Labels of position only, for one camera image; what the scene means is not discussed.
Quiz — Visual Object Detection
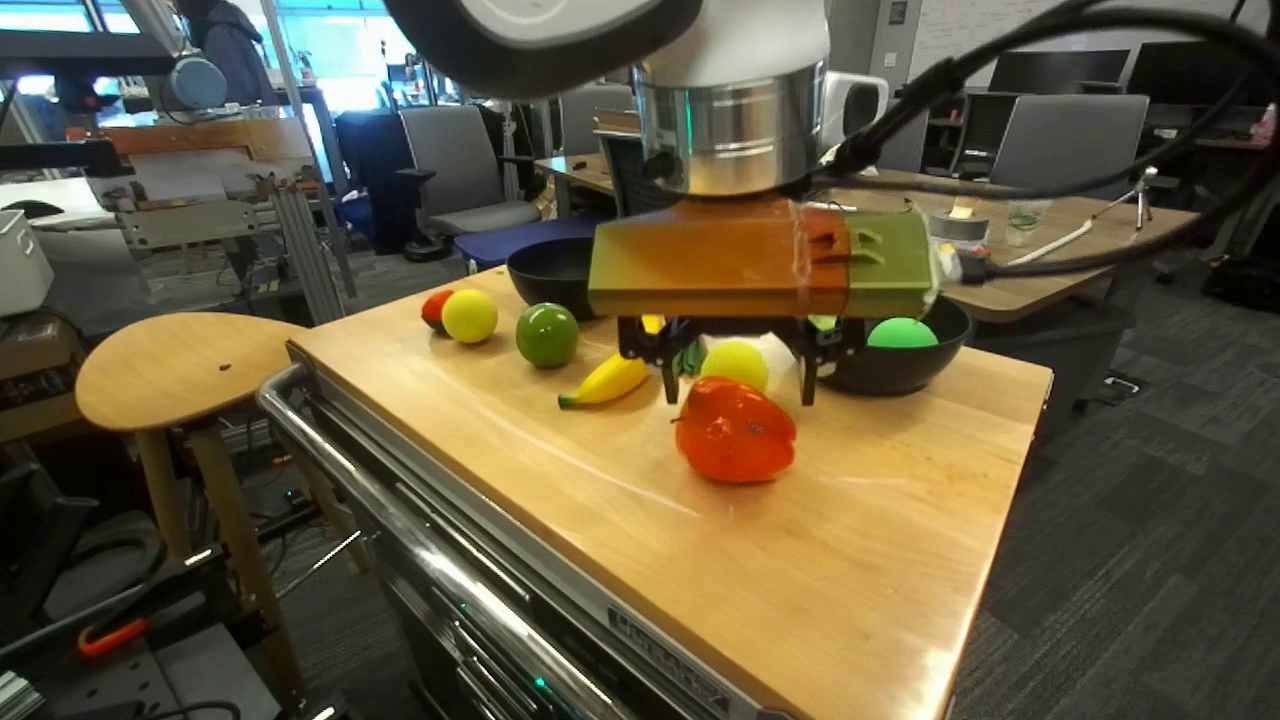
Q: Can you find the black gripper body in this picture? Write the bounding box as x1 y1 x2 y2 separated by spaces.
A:
615 311 856 363

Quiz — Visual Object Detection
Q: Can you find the yellow toy lemon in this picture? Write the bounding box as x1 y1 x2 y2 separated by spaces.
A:
696 335 776 395

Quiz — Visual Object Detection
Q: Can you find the yellow toy banana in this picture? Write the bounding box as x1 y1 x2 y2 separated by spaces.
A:
556 349 656 413

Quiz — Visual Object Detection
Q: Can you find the orange toy pepper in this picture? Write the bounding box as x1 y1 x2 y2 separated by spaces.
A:
673 370 800 488

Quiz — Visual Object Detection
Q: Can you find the black plastic bowl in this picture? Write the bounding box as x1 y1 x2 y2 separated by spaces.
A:
503 234 599 323
810 290 974 400

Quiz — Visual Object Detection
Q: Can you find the green round toy fruit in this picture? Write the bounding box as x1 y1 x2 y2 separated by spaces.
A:
864 311 945 354

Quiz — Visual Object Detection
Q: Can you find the green toy pear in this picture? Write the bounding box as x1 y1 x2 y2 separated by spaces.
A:
511 298 583 370

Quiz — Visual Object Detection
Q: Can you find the yellow-green round toy fruit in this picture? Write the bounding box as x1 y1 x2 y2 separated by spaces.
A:
441 284 503 349

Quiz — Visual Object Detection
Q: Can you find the red toy strawberry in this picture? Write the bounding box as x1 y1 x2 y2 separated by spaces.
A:
421 284 455 335

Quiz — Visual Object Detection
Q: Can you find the dark grey office chair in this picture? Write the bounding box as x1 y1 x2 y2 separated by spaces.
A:
592 122 675 220

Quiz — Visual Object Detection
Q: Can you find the grey tape roll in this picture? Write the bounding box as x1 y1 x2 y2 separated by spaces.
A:
931 208 997 247

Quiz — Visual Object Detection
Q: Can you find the clear plastic cup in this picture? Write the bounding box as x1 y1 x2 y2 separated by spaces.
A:
1003 197 1054 230

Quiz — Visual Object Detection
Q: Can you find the white plastic stick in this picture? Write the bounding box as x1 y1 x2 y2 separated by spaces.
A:
1003 214 1099 277

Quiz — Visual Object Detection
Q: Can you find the large wooden conference table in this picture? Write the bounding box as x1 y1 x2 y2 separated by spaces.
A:
537 138 1204 326

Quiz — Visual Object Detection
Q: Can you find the black computer monitor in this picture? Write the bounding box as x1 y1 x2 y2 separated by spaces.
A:
1128 36 1280 110
989 49 1136 94

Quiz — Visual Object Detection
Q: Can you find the small silver tripod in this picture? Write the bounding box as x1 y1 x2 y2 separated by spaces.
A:
1123 158 1165 230

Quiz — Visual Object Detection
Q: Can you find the round wooden stool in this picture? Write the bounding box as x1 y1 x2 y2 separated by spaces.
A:
71 306 315 711

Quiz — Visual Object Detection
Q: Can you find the grey round joint fixture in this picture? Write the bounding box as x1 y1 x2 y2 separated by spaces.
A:
122 0 234 110

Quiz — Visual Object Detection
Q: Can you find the white box device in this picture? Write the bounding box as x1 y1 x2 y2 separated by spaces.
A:
0 203 57 318

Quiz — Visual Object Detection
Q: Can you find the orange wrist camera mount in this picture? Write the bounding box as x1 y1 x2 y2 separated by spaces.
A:
583 197 945 323

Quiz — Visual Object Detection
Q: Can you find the metal cart handle bar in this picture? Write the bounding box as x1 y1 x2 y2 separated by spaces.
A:
254 369 635 720

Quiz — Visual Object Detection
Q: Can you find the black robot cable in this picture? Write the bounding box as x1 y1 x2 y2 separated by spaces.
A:
824 0 1280 286

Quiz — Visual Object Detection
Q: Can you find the grey metal frame rack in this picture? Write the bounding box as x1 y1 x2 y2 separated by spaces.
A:
110 164 355 323

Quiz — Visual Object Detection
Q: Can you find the orange clamp handle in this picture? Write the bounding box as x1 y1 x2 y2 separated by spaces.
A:
71 610 151 664

